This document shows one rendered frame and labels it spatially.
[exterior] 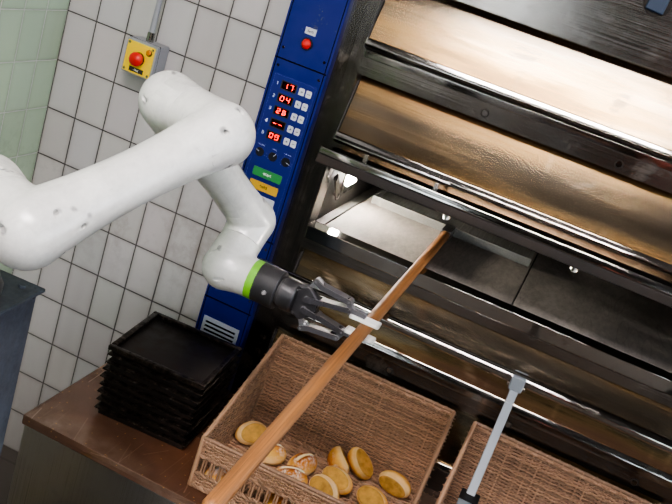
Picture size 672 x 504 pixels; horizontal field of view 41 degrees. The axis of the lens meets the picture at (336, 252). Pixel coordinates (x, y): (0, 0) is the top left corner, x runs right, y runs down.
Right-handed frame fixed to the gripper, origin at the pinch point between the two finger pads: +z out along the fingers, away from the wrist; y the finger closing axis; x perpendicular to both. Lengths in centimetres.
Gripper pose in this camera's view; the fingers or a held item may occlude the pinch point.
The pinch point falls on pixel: (363, 327)
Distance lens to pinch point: 202.4
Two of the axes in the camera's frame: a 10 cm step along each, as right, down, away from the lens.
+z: 9.0, 3.9, -2.0
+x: -3.0, 2.4, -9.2
